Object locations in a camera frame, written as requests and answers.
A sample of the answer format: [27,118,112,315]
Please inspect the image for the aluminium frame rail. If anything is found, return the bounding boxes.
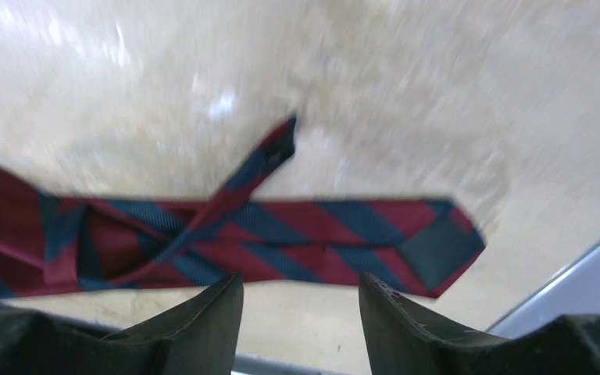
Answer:
[233,241,600,374]

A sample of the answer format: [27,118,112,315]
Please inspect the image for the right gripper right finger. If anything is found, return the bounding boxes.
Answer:
[359,273,600,374]

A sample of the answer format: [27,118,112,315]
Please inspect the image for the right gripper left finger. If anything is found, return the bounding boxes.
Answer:
[0,273,244,374]

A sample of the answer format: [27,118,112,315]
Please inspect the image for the red navy striped tie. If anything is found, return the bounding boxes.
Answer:
[0,116,485,299]

